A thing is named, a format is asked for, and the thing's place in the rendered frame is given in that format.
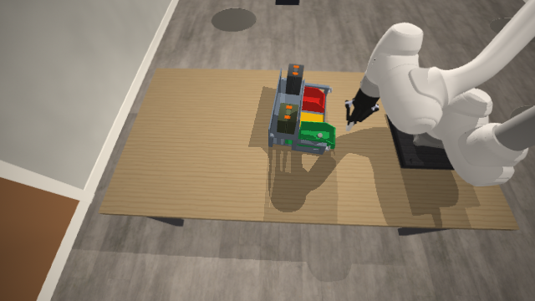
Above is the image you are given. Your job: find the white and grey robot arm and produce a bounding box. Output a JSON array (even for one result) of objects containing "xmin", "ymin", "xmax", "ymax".
[{"xmin": 360, "ymin": 0, "xmax": 535, "ymax": 186}]

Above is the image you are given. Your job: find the red bin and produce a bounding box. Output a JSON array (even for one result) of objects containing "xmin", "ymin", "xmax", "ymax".
[{"xmin": 302, "ymin": 87, "xmax": 325, "ymax": 113}]

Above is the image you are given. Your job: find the green bin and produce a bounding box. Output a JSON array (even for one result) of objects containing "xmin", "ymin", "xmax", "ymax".
[{"xmin": 299, "ymin": 121, "xmax": 336, "ymax": 149}]

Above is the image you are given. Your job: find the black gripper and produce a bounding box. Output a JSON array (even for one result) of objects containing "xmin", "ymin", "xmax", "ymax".
[{"xmin": 345, "ymin": 88, "xmax": 380, "ymax": 131}]

